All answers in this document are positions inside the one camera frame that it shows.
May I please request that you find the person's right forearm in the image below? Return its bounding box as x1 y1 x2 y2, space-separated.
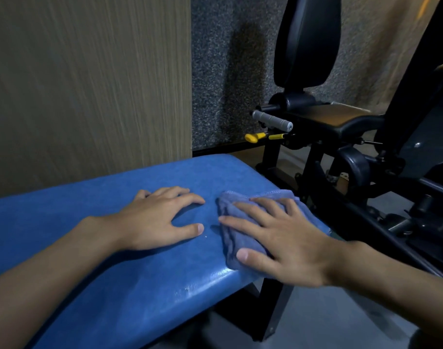
331 240 443 346

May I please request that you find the black gym machine frame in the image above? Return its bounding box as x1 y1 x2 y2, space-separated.
255 91 443 281

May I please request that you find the blue microfiber cloth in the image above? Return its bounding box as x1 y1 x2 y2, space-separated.
216 190 332 274

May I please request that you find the yellow adjustment lever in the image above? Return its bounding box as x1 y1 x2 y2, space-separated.
244 132 289 144

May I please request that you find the large black machine pad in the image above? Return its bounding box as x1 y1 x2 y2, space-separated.
374 0 443 180

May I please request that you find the black bench frame leg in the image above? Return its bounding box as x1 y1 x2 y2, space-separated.
214 277 295 342

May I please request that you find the grey machine handle grip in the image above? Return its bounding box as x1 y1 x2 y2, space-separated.
251 110 294 133

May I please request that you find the black machine back pad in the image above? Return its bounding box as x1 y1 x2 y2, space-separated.
273 0 342 93

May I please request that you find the person's left forearm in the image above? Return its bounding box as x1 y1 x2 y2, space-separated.
0 216 124 349

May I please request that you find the person's left hand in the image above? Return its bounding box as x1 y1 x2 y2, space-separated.
109 186 206 251

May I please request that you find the black machine seat pad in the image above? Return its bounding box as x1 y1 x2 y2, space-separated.
290 103 386 143

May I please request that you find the blue padded bench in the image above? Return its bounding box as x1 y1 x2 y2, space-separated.
0 153 332 349

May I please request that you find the person's right hand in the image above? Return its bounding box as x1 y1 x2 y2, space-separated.
218 197 348 288

